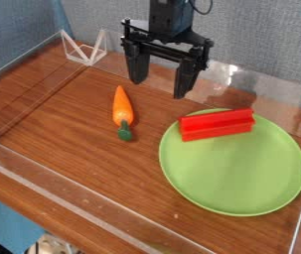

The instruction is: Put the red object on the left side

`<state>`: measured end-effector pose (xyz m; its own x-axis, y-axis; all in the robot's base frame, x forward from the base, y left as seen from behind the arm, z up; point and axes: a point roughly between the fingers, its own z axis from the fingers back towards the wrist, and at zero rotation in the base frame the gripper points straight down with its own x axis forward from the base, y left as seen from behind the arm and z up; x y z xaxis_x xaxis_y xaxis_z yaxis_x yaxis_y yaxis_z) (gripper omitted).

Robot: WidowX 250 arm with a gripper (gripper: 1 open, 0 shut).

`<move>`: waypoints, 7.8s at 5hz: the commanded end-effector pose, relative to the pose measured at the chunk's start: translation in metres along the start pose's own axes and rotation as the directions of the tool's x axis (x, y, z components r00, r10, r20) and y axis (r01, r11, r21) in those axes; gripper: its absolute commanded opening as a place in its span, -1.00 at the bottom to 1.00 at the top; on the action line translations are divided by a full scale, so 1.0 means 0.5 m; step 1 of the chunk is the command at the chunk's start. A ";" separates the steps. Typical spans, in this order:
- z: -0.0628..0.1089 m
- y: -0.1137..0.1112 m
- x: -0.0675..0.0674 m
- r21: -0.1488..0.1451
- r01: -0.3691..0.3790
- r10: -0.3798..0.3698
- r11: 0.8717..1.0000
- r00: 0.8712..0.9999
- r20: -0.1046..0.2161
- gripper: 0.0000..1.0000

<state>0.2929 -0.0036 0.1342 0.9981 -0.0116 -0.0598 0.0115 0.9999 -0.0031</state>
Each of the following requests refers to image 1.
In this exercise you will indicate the green round plate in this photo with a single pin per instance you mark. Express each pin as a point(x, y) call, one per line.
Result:
point(239, 175)

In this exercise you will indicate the clear acrylic enclosure wall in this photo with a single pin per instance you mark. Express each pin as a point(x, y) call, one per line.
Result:
point(95, 188)

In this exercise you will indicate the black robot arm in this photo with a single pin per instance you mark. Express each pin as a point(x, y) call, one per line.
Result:
point(172, 16)

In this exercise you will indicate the orange toy carrot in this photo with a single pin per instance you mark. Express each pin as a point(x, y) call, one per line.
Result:
point(123, 113)

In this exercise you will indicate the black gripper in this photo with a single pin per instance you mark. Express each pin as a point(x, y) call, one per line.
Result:
point(186, 48)

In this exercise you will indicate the red plastic block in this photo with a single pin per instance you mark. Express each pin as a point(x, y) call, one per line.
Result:
point(216, 124)

